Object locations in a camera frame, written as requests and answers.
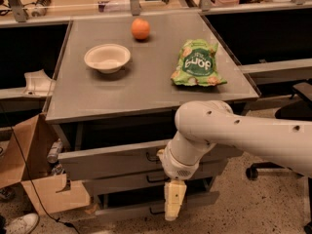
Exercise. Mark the green snack bag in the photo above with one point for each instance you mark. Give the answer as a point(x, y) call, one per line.
point(196, 65)

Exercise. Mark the grey drawer cabinet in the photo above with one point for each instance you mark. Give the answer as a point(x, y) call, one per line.
point(136, 104)

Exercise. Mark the clear plastic tray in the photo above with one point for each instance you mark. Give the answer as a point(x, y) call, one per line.
point(38, 84)

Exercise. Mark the grey top drawer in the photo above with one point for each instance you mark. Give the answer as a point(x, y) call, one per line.
point(121, 160)

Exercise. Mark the silver can in box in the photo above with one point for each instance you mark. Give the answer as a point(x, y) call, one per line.
point(54, 152)

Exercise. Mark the black office chair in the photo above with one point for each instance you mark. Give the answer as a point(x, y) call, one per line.
point(300, 110)

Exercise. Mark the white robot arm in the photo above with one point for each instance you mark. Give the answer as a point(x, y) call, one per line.
point(201, 125)

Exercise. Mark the grey handheld tool on bench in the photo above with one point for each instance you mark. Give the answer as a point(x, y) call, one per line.
point(41, 7)

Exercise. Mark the orange fruit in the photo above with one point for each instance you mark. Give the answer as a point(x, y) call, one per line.
point(140, 29)

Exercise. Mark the brown cardboard box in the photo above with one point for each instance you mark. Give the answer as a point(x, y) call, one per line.
point(25, 162)

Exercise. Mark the foam-covered gripper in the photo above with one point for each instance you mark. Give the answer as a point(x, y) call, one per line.
point(174, 167)

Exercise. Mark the grey bottom drawer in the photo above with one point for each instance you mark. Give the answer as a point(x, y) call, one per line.
point(156, 207)

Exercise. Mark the white sneaker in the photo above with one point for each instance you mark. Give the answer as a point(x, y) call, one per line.
point(22, 225)

